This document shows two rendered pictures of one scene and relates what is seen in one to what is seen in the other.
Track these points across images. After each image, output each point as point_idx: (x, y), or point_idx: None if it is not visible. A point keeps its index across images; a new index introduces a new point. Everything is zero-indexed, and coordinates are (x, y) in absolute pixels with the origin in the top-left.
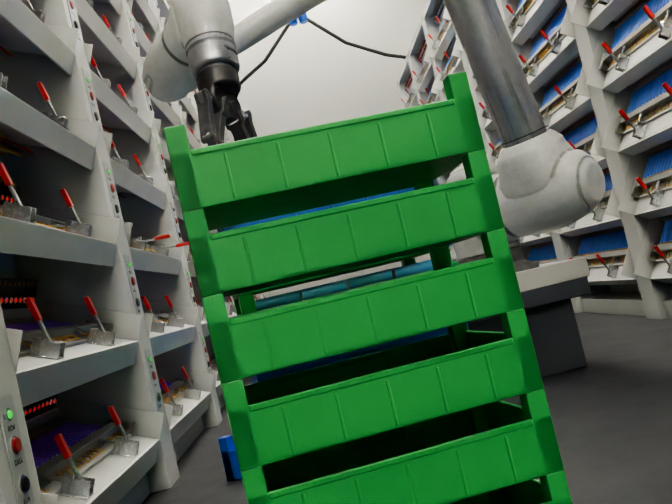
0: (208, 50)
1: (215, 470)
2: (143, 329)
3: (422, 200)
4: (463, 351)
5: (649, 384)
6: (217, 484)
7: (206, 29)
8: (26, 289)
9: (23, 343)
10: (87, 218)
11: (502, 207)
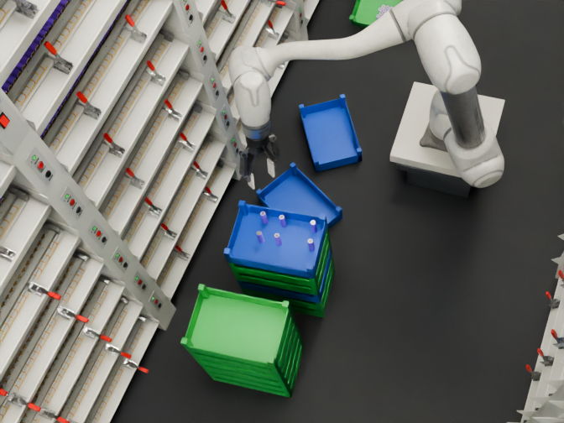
0: (249, 134)
1: (262, 172)
2: (231, 128)
3: (255, 368)
4: (263, 379)
5: (442, 270)
6: (254, 201)
7: (249, 125)
8: None
9: (163, 221)
10: (200, 102)
11: (446, 144)
